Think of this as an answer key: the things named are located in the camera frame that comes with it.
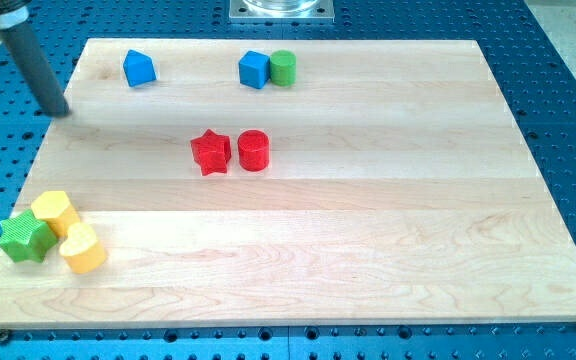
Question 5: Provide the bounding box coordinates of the blue cube block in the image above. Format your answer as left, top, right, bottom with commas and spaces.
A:
238, 51, 270, 89

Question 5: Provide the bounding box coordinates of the red cylinder block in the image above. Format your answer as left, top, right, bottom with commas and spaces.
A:
237, 130, 270, 172

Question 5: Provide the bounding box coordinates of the light wooden board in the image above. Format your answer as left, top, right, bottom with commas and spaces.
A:
0, 38, 576, 329

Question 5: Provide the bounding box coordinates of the red star block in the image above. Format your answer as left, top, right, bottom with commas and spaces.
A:
190, 129, 232, 176

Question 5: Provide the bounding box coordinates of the green cylinder block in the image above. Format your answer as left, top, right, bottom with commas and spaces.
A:
270, 50, 297, 86

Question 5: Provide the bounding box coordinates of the yellow heart block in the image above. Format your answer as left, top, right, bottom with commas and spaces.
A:
59, 222, 107, 274

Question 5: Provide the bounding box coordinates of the yellow hexagon block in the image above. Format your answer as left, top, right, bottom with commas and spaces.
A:
31, 190, 80, 238

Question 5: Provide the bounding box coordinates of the green star block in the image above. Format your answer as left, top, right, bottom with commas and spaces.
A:
0, 210, 58, 263

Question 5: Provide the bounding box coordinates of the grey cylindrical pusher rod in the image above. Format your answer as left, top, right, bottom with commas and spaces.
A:
0, 0, 70, 118

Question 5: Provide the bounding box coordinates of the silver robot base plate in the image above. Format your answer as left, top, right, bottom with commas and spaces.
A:
228, 0, 335, 22

